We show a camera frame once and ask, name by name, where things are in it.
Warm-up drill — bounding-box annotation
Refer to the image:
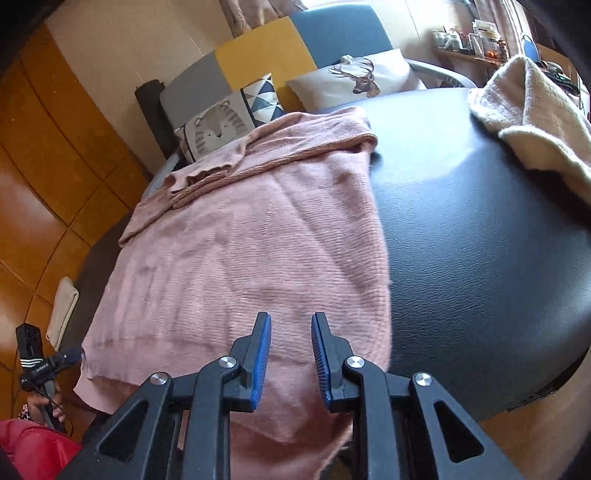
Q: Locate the black leather bench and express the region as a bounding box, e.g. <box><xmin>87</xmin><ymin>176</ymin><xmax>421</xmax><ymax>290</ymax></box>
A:
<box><xmin>76</xmin><ymin>88</ymin><xmax>591</xmax><ymax>423</ymax></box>

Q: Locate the person's red clothing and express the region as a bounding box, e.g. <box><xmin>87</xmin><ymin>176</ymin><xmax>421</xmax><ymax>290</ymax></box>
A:
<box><xmin>0</xmin><ymin>418</ymin><xmax>84</xmax><ymax>480</ymax></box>

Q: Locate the deer print cushion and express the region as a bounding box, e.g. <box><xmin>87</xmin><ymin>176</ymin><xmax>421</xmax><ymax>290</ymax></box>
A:
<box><xmin>285</xmin><ymin>48</ymin><xmax>428</xmax><ymax>112</ymax></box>

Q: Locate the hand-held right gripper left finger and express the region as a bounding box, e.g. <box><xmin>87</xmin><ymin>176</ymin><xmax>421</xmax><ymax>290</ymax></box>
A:
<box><xmin>60</xmin><ymin>311</ymin><xmax>272</xmax><ymax>480</ymax></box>

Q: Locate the grey yellow blue sofa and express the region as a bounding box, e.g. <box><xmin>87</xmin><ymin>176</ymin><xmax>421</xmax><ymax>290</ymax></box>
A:
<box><xmin>139</xmin><ymin>4</ymin><xmax>478</xmax><ymax>185</ymax></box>

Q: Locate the cream knit sweater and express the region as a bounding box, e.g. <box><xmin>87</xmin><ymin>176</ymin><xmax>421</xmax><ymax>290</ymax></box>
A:
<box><xmin>468</xmin><ymin>54</ymin><xmax>591</xmax><ymax>206</ymax></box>

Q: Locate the tiger print cushion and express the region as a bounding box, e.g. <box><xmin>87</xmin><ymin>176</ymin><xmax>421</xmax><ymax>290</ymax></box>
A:
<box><xmin>173</xmin><ymin>73</ymin><xmax>286</xmax><ymax>164</ymax></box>

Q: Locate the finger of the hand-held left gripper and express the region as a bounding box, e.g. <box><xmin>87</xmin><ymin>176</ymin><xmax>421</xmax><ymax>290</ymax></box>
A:
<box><xmin>48</xmin><ymin>349</ymin><xmax>86</xmax><ymax>370</ymax></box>

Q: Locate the cluttered wooden desk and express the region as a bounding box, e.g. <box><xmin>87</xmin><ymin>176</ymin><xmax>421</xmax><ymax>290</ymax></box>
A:
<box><xmin>431</xmin><ymin>18</ymin><xmax>587</xmax><ymax>93</ymax></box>

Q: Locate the beige cloth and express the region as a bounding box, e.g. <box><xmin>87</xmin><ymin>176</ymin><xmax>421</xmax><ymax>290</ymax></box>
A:
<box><xmin>46</xmin><ymin>276</ymin><xmax>80</xmax><ymax>352</ymax></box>

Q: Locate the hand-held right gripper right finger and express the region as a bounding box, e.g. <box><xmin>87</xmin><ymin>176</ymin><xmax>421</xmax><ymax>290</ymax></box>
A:
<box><xmin>311</xmin><ymin>311</ymin><xmax>525</xmax><ymax>480</ymax></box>

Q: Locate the beige patterned curtain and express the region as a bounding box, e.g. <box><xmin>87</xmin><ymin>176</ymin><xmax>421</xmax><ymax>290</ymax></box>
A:
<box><xmin>219</xmin><ymin>0</ymin><xmax>308</xmax><ymax>38</ymax></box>
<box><xmin>489</xmin><ymin>0</ymin><xmax>532</xmax><ymax>61</ymax></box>

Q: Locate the pink knit sweater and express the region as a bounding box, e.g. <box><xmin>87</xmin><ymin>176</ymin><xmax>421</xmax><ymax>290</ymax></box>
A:
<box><xmin>74</xmin><ymin>106</ymin><xmax>393</xmax><ymax>480</ymax></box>

